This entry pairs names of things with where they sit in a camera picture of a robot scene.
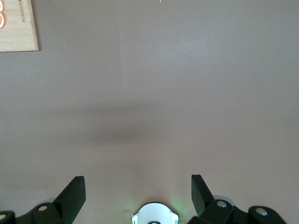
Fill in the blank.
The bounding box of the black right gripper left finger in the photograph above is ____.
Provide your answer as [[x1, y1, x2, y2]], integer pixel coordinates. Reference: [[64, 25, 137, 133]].
[[0, 176, 86, 224]]

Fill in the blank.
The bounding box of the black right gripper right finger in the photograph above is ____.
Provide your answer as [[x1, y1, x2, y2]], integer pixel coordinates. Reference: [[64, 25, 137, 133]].
[[186, 174, 287, 224]]

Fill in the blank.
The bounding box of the wooden board with metal handle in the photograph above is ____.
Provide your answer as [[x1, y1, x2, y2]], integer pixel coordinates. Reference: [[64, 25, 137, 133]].
[[0, 0, 39, 53]]

